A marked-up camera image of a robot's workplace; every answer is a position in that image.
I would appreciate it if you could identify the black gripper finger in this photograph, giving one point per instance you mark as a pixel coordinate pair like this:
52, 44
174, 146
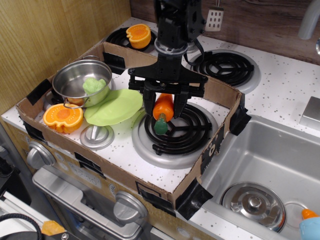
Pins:
149, 98
180, 100

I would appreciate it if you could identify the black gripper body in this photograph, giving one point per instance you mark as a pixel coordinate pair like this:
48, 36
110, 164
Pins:
167, 75

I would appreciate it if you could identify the orange toy carrot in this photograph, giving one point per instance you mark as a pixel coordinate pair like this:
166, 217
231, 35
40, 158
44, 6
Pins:
163, 112

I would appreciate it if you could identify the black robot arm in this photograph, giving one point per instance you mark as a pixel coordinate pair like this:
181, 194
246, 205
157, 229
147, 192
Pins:
179, 23

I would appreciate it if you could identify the light green plate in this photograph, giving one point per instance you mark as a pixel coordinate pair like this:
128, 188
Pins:
117, 107

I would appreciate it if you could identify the front right black burner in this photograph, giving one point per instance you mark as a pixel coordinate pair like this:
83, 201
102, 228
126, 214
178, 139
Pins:
182, 144

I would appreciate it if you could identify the black burner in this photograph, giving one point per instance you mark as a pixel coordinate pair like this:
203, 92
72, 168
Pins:
119, 37
231, 67
182, 144

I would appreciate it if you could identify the back silver stove knob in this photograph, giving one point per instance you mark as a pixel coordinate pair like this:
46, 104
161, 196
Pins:
193, 47

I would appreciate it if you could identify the silver stove knob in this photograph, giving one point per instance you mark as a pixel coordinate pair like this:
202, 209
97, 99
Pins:
193, 47
97, 137

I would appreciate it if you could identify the back orange half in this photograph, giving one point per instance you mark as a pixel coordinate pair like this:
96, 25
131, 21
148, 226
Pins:
139, 35

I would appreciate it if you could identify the orange half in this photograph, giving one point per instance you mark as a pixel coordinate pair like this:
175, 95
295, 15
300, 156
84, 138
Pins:
63, 119
139, 35

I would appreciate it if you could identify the back right black burner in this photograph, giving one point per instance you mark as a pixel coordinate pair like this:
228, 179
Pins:
231, 67

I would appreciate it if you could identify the green toy lettuce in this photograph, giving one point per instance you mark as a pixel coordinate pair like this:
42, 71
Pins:
91, 85

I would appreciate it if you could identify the back left black burner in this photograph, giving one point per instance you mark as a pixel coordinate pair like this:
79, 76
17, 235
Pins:
119, 37

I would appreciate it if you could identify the front silver stove knob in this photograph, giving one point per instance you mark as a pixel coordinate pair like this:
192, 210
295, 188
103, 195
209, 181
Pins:
97, 137

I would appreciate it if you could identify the hanging silver spatula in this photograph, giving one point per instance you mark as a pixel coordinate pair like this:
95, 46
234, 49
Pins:
214, 17

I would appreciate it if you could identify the small steel pot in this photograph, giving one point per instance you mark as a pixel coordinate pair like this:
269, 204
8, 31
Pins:
68, 82

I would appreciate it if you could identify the front orange half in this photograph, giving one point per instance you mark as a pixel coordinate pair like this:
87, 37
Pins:
63, 119

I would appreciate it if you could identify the right oven knob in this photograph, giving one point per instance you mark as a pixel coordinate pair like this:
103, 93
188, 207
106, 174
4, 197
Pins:
128, 209

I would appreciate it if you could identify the oven knob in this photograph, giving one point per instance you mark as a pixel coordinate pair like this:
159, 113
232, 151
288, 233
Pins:
128, 209
39, 156

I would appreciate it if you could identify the grey sink basin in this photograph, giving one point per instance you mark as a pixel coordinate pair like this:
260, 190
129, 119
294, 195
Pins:
283, 159

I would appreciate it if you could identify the left oven knob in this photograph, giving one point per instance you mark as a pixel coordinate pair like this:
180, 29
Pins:
39, 156

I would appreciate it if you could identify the steel pot lid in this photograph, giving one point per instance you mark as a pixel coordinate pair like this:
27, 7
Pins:
257, 203

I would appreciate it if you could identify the silver faucet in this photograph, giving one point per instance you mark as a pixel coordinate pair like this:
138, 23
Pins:
309, 21

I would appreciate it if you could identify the orange cloth piece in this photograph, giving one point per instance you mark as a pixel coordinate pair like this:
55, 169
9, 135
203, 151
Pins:
51, 228

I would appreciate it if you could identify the blue orange toy bottle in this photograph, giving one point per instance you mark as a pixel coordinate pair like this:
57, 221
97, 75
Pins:
309, 228

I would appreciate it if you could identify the silver oven door handle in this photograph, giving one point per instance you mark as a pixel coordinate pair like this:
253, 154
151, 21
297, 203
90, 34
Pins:
91, 213

